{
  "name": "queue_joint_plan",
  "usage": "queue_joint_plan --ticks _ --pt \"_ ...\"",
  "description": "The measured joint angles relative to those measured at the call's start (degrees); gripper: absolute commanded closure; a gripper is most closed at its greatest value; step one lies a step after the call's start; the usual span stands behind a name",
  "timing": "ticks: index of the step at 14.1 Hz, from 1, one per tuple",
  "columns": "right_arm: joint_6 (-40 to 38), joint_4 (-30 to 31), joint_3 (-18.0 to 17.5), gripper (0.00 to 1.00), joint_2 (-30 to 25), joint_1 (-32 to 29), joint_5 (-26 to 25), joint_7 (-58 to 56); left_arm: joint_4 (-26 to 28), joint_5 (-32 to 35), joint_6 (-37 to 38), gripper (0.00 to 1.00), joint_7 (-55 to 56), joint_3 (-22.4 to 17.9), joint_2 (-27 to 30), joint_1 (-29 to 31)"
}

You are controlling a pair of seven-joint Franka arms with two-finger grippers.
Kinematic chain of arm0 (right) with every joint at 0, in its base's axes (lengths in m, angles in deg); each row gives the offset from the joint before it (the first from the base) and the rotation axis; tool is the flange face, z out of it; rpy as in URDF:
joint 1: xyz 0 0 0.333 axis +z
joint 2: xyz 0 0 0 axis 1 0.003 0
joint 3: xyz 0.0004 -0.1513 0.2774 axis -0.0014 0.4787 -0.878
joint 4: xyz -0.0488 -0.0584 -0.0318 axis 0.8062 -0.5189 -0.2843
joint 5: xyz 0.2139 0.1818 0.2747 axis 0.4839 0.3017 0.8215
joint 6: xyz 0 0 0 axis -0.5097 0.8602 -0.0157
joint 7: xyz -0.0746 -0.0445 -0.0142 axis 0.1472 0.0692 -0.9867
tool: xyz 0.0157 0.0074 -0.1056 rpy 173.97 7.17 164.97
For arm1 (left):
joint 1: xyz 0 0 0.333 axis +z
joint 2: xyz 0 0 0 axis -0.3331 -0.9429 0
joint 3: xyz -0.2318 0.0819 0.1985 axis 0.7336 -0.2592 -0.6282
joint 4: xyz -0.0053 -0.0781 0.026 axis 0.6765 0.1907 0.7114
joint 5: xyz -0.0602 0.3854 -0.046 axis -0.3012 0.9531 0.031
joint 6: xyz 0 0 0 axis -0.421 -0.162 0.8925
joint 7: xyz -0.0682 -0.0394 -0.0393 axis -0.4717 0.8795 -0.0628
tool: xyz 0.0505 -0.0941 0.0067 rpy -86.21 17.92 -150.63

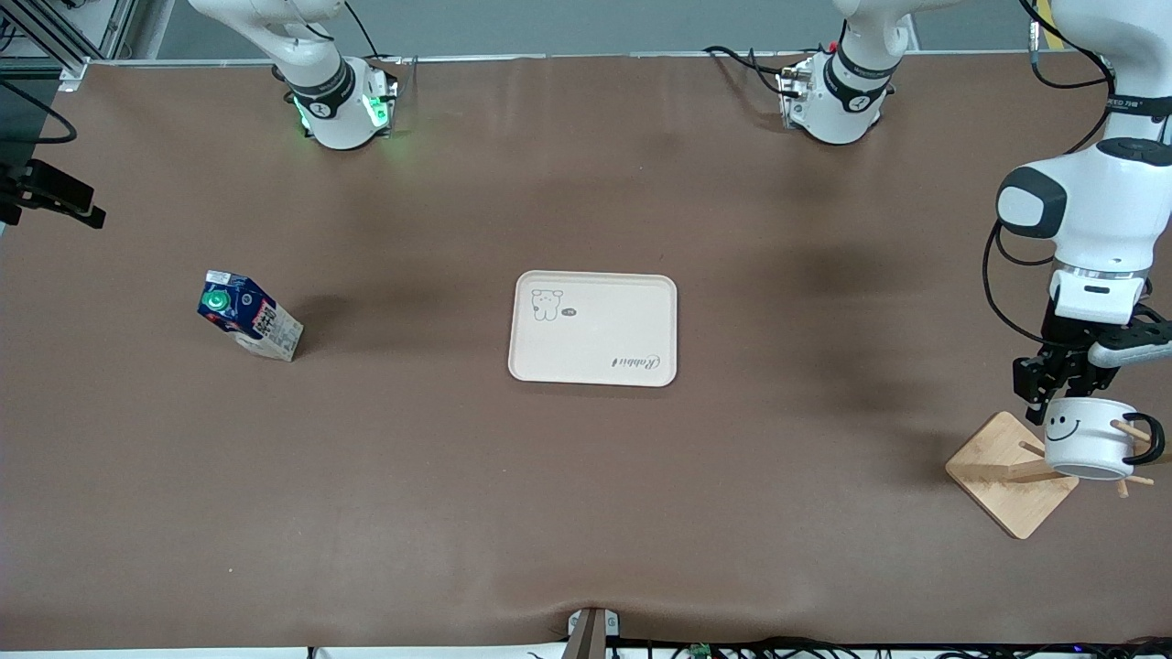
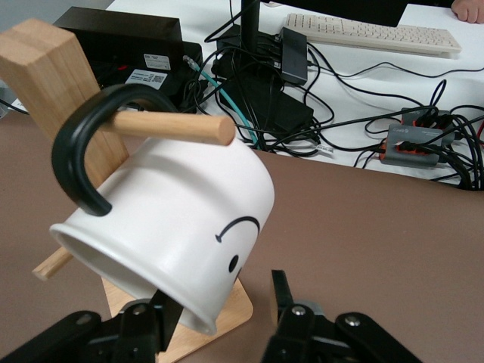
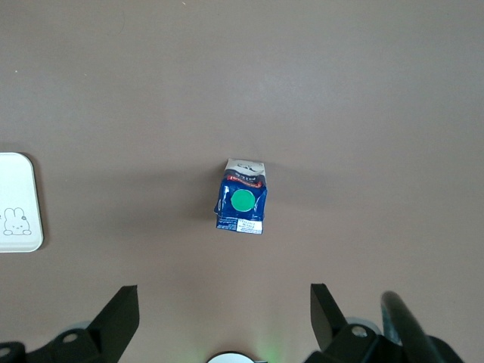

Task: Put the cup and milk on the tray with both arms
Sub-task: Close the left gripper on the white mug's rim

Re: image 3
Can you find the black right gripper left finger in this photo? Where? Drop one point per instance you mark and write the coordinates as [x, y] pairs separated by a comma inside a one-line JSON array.
[[113, 321]]

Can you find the blue milk carton green cap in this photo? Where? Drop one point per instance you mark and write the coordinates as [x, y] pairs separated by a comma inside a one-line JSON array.
[[242, 200]]

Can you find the cream rabbit print tray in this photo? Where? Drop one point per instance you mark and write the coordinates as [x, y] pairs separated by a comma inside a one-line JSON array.
[[19, 181]]

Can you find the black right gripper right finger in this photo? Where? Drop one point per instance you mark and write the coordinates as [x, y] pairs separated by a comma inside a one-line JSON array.
[[332, 329]]

